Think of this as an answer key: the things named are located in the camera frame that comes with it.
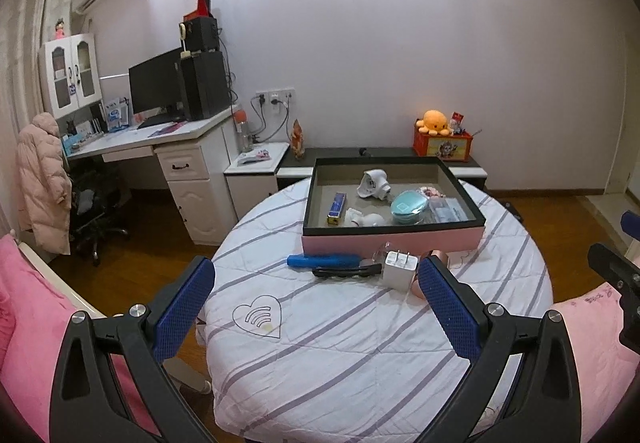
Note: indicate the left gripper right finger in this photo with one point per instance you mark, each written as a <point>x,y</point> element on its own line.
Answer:
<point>543,403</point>

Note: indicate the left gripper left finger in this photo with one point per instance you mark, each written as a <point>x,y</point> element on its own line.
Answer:
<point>87,402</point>

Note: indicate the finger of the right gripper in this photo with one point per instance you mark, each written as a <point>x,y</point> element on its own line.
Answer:
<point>614,268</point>
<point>630,223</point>

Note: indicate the rose gold cylinder cup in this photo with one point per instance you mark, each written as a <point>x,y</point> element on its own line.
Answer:
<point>429,281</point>

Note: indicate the clear dental flossers box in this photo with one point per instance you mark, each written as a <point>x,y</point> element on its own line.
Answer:
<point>447,210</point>

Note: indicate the white power adapter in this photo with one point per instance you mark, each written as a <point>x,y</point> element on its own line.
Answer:
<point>398,270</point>

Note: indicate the pink block figure toy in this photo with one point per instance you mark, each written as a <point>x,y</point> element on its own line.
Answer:
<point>431,192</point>

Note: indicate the teal round clear case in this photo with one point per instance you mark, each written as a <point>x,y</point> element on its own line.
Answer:
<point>408,207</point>

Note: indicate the white plastic nozzle device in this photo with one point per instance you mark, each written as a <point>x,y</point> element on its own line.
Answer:
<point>374,184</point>

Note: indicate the blue toothpaste box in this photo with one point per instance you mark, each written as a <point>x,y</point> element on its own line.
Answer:
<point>333,217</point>

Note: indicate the clear glass bottle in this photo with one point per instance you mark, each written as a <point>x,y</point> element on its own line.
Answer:
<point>380,254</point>

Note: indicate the pink quilt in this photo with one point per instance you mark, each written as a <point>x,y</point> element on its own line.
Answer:
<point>594,321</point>

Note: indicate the black floor scale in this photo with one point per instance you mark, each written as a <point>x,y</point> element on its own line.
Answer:
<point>511,208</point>

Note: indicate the red orange storage box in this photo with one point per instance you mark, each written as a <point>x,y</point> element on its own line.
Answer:
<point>448,148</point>

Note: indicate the black office chair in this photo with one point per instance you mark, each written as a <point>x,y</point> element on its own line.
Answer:
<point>99,193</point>

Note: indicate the white striped table cloth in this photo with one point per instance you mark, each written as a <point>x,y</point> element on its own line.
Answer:
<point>295,358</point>

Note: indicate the pink puffer jacket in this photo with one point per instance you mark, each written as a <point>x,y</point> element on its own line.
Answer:
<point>44,188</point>

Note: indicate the orange octopus plush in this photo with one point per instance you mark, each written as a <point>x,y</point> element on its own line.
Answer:
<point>433,123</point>

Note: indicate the blue comb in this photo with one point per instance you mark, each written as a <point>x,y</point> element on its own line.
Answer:
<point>323,261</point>

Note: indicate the white desk with drawers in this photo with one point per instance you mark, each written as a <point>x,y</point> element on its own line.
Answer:
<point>193,159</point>

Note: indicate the pink black storage box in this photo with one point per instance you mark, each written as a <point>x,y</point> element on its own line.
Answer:
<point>320,238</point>

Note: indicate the orange cap water bottle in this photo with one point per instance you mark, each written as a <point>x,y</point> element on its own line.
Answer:
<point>244,136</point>

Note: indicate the black computer monitor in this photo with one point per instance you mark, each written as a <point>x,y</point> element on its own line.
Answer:
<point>155,84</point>

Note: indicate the small orange figurine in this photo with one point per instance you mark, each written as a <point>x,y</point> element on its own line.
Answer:
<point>297,141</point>

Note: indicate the black computer tower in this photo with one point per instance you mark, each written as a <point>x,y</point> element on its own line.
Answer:
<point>203,85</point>

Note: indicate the white glass door cabinet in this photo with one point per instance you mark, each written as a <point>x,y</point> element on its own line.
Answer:
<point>69,74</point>

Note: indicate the black speaker box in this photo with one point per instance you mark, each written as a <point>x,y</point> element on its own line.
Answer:
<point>200,34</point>

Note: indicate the white wall power strip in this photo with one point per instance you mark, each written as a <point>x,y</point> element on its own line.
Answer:
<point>281,95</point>

